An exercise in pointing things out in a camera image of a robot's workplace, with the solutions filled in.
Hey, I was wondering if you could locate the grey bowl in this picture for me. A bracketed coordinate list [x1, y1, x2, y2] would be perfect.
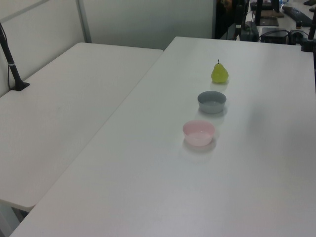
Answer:
[197, 90, 227, 114]

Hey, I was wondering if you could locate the white side table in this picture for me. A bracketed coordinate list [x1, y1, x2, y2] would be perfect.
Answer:
[0, 42, 164, 212]

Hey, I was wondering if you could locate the black camera stand pole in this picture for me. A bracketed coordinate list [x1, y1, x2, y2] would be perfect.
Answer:
[0, 22, 31, 92]

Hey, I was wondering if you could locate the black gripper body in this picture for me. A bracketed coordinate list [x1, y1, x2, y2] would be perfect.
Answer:
[235, 3, 244, 29]

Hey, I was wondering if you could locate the grey metal partition post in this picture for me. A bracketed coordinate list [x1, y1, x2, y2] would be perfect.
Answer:
[76, 0, 92, 44]

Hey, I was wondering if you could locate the black keyboard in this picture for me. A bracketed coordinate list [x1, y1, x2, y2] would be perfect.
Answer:
[282, 5, 313, 27]

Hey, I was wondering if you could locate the black device with green parts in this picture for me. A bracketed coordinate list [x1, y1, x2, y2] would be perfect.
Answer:
[243, 21, 260, 41]

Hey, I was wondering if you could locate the pink bowl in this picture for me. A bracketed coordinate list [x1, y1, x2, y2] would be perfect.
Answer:
[182, 119, 216, 146]

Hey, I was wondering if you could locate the black electronics box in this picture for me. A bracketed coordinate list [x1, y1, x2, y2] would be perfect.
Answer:
[259, 26, 290, 44]

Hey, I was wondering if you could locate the green pear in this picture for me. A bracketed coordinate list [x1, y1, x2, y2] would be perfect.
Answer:
[211, 59, 230, 84]

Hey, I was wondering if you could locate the black monitor stand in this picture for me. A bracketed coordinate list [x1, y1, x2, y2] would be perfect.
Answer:
[253, 0, 280, 27]

